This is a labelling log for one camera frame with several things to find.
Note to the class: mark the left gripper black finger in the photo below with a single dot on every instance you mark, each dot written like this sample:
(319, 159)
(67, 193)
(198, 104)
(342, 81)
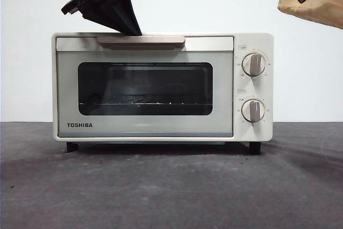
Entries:
(104, 15)
(128, 6)

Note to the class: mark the cream Toshiba toaster oven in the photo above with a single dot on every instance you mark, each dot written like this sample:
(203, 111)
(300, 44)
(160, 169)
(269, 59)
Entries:
(253, 41)

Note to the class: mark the golden braided bread loaf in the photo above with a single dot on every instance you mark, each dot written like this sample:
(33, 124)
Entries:
(327, 6)

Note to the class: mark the oven knob with narrow dial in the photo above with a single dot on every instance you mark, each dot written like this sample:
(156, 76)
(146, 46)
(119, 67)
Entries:
(252, 111)

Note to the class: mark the oven knob with wide dial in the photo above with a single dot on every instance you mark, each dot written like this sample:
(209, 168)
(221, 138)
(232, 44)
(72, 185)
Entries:
(253, 65)

